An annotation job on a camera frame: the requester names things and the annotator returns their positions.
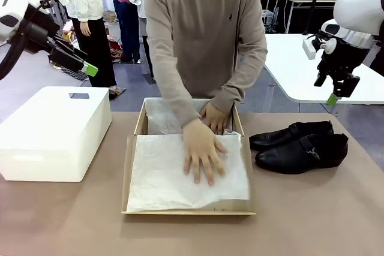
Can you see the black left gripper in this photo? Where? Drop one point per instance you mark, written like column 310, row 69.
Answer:
column 37, row 38

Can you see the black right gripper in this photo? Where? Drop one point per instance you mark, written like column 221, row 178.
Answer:
column 342, row 58

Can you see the black leather shoe with buckle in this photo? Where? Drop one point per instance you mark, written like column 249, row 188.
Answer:
column 294, row 157

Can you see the brown cardboard shoe box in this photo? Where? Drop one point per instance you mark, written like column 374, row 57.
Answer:
column 132, row 178

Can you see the white tissue paper sheet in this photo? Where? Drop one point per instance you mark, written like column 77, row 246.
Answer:
column 162, row 178

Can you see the person's left forearm beige sleeve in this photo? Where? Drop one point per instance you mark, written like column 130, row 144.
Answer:
column 240, row 85

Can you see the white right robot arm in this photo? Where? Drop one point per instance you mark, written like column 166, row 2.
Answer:
column 360, row 4

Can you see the person's right forearm beige sleeve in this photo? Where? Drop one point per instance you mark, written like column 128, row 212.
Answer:
column 177, row 97

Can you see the black label on white box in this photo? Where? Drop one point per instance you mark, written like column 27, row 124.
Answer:
column 79, row 95

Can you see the white storage box with lid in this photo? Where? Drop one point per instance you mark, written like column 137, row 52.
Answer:
column 51, row 133

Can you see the person's left hand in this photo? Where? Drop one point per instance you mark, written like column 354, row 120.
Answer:
column 217, row 118

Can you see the person's right hand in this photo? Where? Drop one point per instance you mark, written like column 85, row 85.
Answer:
column 201, row 148

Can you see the black keyboard on floor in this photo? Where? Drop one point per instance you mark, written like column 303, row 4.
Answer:
column 70, row 73

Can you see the white background table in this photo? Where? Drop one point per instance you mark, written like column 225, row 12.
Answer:
column 294, row 67

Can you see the colourful bags on floor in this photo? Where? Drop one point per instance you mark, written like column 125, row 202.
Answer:
column 115, row 49

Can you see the bystander in pink top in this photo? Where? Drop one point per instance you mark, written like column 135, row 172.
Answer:
column 126, row 28

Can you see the black stand pole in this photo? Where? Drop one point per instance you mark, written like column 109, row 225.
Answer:
column 312, row 4

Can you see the small white cabinet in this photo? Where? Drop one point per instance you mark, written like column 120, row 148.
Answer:
column 268, row 17

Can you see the person's torso beige sweater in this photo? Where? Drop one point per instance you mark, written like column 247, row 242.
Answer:
column 204, row 28

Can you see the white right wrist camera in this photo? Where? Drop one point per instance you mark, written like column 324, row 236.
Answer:
column 309, row 48

